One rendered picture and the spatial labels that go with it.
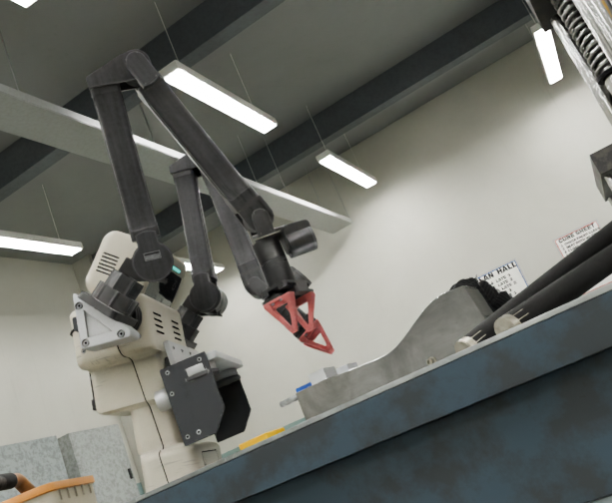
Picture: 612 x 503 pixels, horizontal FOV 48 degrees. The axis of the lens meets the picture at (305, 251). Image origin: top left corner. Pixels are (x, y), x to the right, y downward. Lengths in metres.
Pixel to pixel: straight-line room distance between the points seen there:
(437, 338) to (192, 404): 0.52
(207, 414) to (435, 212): 7.60
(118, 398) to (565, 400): 1.13
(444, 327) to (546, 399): 0.66
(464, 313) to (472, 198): 7.62
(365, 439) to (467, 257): 8.15
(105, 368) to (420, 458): 1.06
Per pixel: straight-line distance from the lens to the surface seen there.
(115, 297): 1.35
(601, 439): 0.53
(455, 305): 1.17
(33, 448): 7.38
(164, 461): 1.45
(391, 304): 8.90
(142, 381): 1.50
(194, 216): 1.83
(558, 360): 0.51
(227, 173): 1.39
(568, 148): 8.73
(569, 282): 0.82
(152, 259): 1.35
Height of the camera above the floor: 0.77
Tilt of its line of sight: 16 degrees up
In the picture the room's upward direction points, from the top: 23 degrees counter-clockwise
